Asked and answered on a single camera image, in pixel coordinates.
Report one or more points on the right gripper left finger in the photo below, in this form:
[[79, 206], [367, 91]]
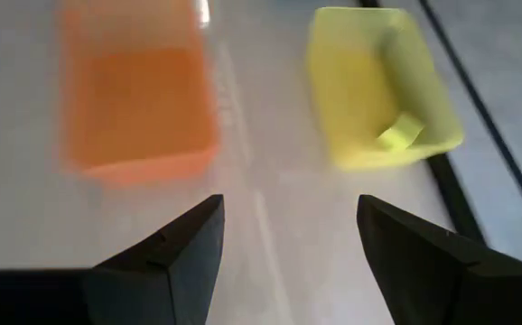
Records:
[[175, 271]]

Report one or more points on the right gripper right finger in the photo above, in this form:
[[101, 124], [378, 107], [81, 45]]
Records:
[[423, 280]]

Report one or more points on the yellow-green wooden block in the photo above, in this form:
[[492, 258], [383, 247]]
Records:
[[401, 133]]

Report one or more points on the orange translucent plastic bin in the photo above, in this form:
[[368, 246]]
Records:
[[143, 104]]

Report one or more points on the black floor tape strip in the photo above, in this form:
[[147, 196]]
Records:
[[485, 115]]

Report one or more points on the yellow translucent plastic bin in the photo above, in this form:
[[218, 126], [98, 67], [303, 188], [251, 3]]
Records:
[[351, 99]]

